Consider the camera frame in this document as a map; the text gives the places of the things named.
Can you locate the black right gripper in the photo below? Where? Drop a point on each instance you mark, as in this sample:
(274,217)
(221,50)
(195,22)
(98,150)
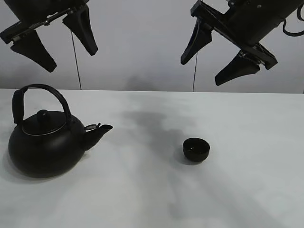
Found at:
(244,24)

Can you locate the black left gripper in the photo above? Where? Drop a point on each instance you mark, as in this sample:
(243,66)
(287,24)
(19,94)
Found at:
(30,12)

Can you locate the black teapot with handle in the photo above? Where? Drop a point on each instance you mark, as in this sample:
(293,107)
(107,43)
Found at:
(49,143)

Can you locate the small black teacup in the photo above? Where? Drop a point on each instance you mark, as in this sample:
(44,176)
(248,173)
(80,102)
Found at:
(196,149)

